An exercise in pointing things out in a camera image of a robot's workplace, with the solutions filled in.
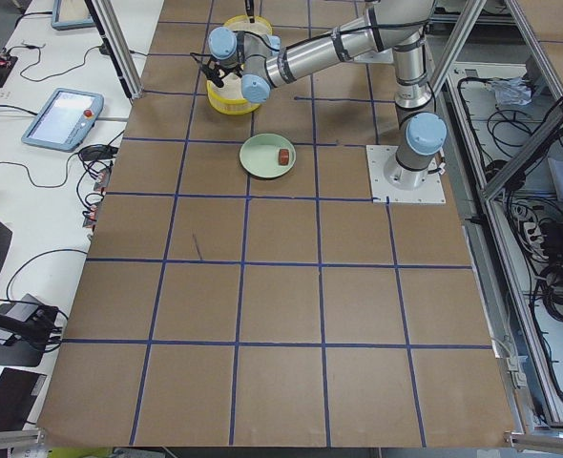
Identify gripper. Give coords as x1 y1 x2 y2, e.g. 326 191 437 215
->
199 0 254 88

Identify yellow steamer basket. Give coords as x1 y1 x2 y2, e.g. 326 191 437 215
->
223 14 273 35
207 70 261 115

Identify red-brown bun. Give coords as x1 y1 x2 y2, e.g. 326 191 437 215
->
278 148 291 166

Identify green plate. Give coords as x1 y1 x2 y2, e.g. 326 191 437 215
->
240 134 296 179

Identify far teach pendant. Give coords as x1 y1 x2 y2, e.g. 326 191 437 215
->
51 0 95 31

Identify teach pendant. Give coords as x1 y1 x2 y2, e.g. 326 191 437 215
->
21 88 104 152
51 0 95 31

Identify near teach pendant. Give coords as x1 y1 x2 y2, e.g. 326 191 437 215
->
21 88 104 152

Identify crumpled plastic bag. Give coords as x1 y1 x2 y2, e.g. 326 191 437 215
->
488 77 532 106

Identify black monitor stand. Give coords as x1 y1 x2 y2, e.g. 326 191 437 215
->
0 295 62 367

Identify aluminium frame post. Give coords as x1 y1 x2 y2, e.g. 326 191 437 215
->
85 0 143 100

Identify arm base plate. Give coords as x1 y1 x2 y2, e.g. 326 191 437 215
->
352 49 394 65
365 145 446 205

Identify cable tray frame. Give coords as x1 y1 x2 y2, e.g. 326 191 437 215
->
435 1 563 454

